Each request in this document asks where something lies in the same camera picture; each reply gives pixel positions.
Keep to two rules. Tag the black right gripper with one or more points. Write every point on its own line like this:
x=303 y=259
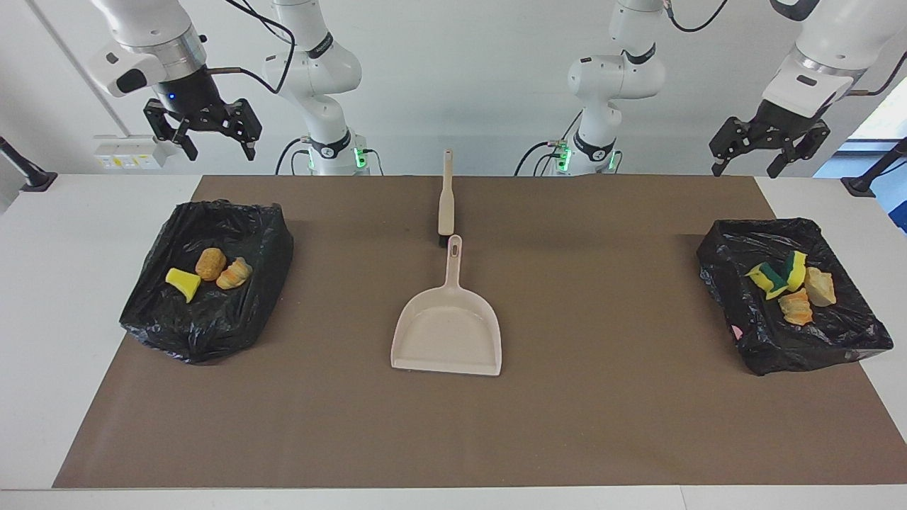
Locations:
x=188 y=95

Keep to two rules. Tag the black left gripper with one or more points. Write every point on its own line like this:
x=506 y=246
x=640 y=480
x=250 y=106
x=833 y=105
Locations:
x=783 y=120

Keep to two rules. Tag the yellow sponge piece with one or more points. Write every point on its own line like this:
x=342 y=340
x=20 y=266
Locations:
x=767 y=278
x=183 y=282
x=798 y=269

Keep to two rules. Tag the brown bread roll toy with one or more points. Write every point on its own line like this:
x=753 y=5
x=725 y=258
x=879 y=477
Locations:
x=210 y=263

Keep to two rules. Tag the pale crusty bread toy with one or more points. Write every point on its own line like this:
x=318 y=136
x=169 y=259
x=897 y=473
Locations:
x=234 y=274

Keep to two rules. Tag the striped sliced bread toy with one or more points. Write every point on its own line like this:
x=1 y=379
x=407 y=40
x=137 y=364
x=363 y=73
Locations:
x=820 y=287

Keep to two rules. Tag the small striped croissant toy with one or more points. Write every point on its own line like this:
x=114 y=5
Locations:
x=796 y=307

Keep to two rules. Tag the beige hand brush black bristles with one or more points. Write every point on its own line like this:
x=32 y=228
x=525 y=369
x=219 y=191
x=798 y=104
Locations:
x=446 y=205

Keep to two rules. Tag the beige plastic dustpan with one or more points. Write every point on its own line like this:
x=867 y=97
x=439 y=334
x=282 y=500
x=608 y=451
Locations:
x=446 y=333

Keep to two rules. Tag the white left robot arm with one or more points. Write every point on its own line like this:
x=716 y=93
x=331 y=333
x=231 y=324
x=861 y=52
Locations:
x=616 y=78

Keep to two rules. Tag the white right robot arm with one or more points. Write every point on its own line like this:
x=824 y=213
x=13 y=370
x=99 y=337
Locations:
x=149 y=28

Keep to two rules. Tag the black bag bin pink spot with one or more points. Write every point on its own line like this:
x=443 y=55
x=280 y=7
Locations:
x=786 y=340

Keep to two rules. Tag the black bag lined bin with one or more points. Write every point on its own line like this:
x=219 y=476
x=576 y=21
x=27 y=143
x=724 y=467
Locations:
x=205 y=326

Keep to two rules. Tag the bright window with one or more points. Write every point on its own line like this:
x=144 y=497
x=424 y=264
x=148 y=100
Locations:
x=886 y=120

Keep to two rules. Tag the brown table mat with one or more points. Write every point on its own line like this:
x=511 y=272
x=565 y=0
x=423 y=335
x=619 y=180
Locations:
x=453 y=439

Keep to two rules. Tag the white wall socket box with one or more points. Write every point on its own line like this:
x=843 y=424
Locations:
x=127 y=154

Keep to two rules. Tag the white wall conduit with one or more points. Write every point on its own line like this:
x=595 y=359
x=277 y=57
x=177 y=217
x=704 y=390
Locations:
x=72 y=64

